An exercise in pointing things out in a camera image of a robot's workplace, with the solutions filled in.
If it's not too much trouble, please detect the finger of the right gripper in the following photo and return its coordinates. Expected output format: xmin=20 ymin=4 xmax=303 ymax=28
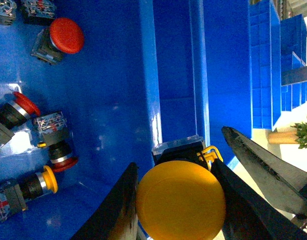
xmin=221 ymin=126 xmax=307 ymax=218

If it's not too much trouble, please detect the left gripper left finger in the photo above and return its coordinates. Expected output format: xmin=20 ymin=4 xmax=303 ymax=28
xmin=71 ymin=162 xmax=138 ymax=240

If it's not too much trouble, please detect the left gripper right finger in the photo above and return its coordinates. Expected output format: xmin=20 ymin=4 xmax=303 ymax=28
xmin=211 ymin=159 xmax=307 ymax=240

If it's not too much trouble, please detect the large yellow mushroom button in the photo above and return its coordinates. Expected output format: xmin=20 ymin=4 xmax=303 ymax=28
xmin=135 ymin=134 xmax=227 ymax=240

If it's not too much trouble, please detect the potted green plant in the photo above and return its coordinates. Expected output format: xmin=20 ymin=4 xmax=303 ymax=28
xmin=267 ymin=116 xmax=307 ymax=150

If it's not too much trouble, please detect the small yellow push button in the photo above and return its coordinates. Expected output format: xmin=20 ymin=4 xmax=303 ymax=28
xmin=0 ymin=165 xmax=58 ymax=223

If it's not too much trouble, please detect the stacked blue bins background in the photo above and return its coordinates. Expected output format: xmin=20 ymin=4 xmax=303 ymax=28
xmin=249 ymin=0 xmax=307 ymax=130

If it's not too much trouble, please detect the blue source bin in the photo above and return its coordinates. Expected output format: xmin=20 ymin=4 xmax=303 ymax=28
xmin=0 ymin=0 xmax=208 ymax=240

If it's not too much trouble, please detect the red push button lying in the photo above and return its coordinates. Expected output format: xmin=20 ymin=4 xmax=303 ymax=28
xmin=0 ymin=91 xmax=41 ymax=149

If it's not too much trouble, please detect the green push button centre right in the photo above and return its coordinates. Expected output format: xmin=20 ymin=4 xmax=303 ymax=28
xmin=20 ymin=0 xmax=57 ymax=26

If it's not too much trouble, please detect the green push button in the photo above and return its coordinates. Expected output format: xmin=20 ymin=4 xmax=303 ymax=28
xmin=20 ymin=0 xmax=57 ymax=26
xmin=0 ymin=0 xmax=17 ymax=26

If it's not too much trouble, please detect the green push button middle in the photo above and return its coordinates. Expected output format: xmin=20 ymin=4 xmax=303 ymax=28
xmin=0 ymin=0 xmax=17 ymax=26

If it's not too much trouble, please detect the red push button by wall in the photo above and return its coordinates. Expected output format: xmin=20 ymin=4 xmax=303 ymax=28
xmin=30 ymin=17 xmax=85 ymax=65

